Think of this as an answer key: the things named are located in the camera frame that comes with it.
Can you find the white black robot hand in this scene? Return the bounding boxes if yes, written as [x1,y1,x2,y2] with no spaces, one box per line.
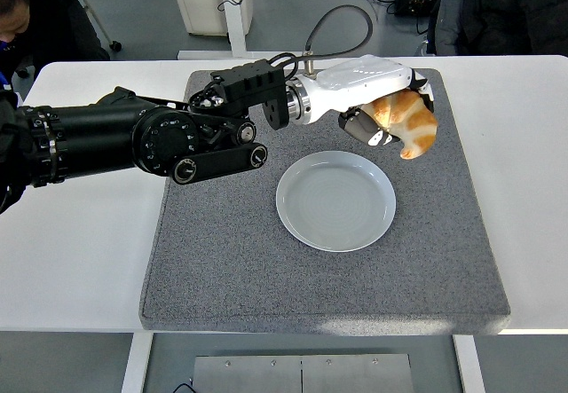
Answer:
[304,54,437,148]

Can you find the golden croissant bread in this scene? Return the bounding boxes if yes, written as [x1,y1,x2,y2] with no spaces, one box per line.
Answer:
[361,90,439,161]

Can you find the grey round plate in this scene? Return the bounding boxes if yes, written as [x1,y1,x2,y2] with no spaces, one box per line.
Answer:
[275,150,398,254]

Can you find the grey metal plate with screws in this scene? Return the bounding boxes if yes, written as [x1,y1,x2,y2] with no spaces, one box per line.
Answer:
[191,353,414,393]

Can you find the white stand with flat base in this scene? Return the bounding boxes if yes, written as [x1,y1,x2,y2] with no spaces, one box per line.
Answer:
[177,0,304,60]

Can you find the person in dark coat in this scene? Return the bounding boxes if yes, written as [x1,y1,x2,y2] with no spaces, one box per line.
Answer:
[428,0,568,57]

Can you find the grey felt mat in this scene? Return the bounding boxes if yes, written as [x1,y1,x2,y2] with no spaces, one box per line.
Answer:
[139,68,513,337]

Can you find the white table leg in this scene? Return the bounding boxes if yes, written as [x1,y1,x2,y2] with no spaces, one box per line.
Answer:
[452,334,487,393]
[120,333,154,393]

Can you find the person in dark clothing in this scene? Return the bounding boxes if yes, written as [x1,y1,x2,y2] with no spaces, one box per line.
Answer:
[0,0,112,97]

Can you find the white chair frame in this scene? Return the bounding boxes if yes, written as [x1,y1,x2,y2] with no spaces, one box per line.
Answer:
[70,0,123,52]

